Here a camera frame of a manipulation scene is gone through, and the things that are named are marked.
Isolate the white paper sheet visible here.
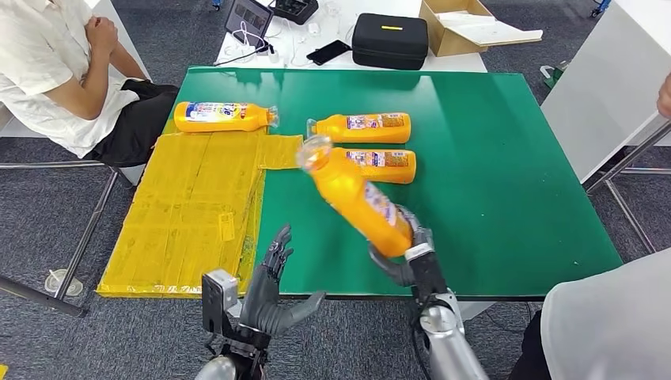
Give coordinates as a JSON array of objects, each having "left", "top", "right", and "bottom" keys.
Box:
[{"left": 434, "top": 10, "right": 544, "bottom": 48}]

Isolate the person's right hand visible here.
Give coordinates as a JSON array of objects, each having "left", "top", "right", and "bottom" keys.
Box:
[{"left": 83, "top": 14, "right": 120, "bottom": 56}]

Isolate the black smartphone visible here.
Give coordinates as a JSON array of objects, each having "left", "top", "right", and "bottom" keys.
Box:
[{"left": 305, "top": 40, "right": 352, "bottom": 67}]

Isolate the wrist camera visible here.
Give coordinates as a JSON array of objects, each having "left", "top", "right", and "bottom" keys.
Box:
[
  {"left": 404, "top": 243, "right": 451, "bottom": 306},
  {"left": 201, "top": 268, "right": 241, "bottom": 336}
]

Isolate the orange detergent bottle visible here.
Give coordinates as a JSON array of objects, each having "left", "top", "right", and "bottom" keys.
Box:
[
  {"left": 294, "top": 134, "right": 416, "bottom": 260},
  {"left": 327, "top": 147, "right": 418, "bottom": 185},
  {"left": 305, "top": 112, "right": 412, "bottom": 145},
  {"left": 173, "top": 101, "right": 280, "bottom": 134}
]

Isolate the black tablet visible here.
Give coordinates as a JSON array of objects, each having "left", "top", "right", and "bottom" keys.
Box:
[{"left": 223, "top": 0, "right": 275, "bottom": 51}]

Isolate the black table cable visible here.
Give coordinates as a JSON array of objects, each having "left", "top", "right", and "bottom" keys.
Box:
[{"left": 212, "top": 43, "right": 276, "bottom": 68}]

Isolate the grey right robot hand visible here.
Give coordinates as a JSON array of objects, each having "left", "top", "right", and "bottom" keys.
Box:
[{"left": 366, "top": 205, "right": 436, "bottom": 288}]

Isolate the person's hand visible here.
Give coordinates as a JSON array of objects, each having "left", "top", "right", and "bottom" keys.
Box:
[{"left": 656, "top": 72, "right": 671, "bottom": 120}]

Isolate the metal stool frame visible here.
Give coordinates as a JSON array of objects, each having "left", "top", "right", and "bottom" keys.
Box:
[{"left": 0, "top": 152, "right": 148, "bottom": 319}]

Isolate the black electronic box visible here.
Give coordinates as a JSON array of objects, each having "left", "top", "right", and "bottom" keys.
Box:
[{"left": 272, "top": 0, "right": 320, "bottom": 26}]

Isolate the white charger cable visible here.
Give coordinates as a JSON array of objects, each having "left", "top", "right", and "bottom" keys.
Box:
[{"left": 222, "top": 21, "right": 271, "bottom": 59}]

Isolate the clear plastic lid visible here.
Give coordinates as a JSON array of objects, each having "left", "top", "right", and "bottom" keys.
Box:
[{"left": 44, "top": 268, "right": 84, "bottom": 298}]

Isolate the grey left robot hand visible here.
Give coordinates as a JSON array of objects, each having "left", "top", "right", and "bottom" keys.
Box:
[{"left": 238, "top": 224, "right": 327, "bottom": 336}]

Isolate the green floor item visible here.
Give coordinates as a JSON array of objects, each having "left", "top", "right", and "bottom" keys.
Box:
[{"left": 538, "top": 60, "right": 570, "bottom": 90}]

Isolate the green table mat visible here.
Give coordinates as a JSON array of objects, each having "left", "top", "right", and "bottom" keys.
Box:
[{"left": 166, "top": 65, "right": 625, "bottom": 301}]

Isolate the open cardboard box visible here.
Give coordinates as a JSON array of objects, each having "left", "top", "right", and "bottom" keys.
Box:
[{"left": 418, "top": 0, "right": 544, "bottom": 58}]

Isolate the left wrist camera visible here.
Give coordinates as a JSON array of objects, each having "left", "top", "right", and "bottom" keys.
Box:
[{"left": 201, "top": 268, "right": 241, "bottom": 336}]

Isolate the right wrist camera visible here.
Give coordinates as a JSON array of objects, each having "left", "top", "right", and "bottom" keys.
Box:
[{"left": 404, "top": 243, "right": 451, "bottom": 306}]

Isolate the black zip case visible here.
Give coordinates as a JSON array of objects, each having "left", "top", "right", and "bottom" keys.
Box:
[{"left": 351, "top": 13, "right": 430, "bottom": 71}]

